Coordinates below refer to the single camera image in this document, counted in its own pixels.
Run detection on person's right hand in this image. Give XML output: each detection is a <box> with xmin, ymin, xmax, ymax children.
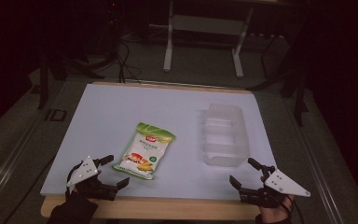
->
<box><xmin>255</xmin><ymin>194</ymin><xmax>295</xmax><ymax>224</ymax></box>

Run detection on white table sheet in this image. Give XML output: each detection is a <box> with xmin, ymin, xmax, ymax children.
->
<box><xmin>40</xmin><ymin>83</ymin><xmax>278</xmax><ymax>201</ymax></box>

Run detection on clear plastic container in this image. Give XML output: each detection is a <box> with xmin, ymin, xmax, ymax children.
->
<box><xmin>202</xmin><ymin>103</ymin><xmax>251</xmax><ymax>168</ymax></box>

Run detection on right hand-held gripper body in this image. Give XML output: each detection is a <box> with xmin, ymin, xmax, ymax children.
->
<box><xmin>239</xmin><ymin>165</ymin><xmax>311</xmax><ymax>209</ymax></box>

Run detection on grey metal rail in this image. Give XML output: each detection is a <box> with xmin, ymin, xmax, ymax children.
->
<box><xmin>0</xmin><ymin>119</ymin><xmax>46</xmax><ymax>209</ymax></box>
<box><xmin>283</xmin><ymin>96</ymin><xmax>344</xmax><ymax>224</ymax></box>

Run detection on person's left hand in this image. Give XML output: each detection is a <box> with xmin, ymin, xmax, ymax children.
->
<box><xmin>47</xmin><ymin>190</ymin><xmax>100</xmax><ymax>224</ymax></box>

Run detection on black floor bracket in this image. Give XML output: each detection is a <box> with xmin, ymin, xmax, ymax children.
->
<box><xmin>44</xmin><ymin>108</ymin><xmax>68</xmax><ymax>122</ymax></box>

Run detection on wooden table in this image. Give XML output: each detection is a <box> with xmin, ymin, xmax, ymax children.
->
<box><xmin>39</xmin><ymin>81</ymin><xmax>263</xmax><ymax>221</ymax></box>

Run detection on green and white snack packet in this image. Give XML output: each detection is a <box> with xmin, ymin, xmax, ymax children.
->
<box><xmin>112</xmin><ymin>121</ymin><xmax>176</xmax><ymax>181</ymax></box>

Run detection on black floor cables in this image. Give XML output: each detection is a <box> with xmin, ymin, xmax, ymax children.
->
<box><xmin>115</xmin><ymin>39</ymin><xmax>143</xmax><ymax>85</ymax></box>

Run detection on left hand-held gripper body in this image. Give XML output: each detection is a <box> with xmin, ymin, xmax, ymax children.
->
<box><xmin>66</xmin><ymin>155</ymin><xmax>119</xmax><ymax>202</ymax></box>

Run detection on white metal stand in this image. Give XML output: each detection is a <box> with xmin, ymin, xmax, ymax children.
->
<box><xmin>162</xmin><ymin>0</ymin><xmax>255</xmax><ymax>79</ymax></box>

